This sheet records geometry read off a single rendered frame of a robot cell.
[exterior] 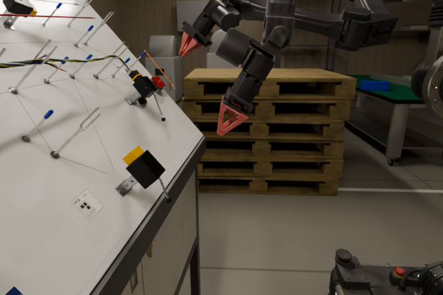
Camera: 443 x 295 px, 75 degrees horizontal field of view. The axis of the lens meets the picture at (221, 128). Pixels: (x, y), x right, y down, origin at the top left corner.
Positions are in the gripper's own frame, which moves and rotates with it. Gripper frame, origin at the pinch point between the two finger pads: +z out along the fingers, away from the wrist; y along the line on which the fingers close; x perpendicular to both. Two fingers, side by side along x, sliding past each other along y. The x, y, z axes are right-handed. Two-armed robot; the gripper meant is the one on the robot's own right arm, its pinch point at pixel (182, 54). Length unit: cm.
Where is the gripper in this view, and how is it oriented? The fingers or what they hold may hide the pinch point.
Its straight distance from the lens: 100.4
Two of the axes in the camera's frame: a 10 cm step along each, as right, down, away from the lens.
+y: 7.5, 6.5, -0.5
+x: 2.2, -1.8, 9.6
